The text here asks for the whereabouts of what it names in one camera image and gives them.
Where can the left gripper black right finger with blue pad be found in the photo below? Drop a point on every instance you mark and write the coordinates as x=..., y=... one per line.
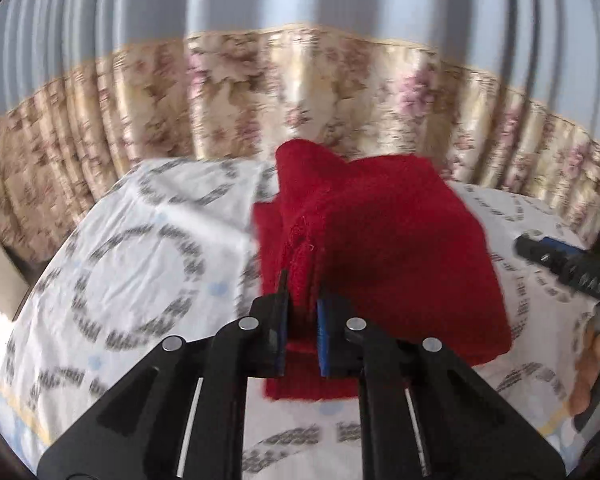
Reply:
x=424, y=413

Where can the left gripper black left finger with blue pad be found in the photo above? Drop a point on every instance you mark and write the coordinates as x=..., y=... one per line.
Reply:
x=180, y=412

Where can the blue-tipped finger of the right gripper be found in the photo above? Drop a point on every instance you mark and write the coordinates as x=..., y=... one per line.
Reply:
x=548, y=252

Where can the red knitted garment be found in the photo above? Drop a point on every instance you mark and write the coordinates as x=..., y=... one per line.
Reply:
x=390, y=237

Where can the person's right hand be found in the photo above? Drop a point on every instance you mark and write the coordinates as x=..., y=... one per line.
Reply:
x=587, y=371

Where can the white patterned bed sheet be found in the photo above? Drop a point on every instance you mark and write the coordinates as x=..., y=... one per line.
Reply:
x=170, y=250

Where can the blue floral curtain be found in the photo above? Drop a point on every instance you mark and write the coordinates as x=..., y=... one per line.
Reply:
x=500, y=93

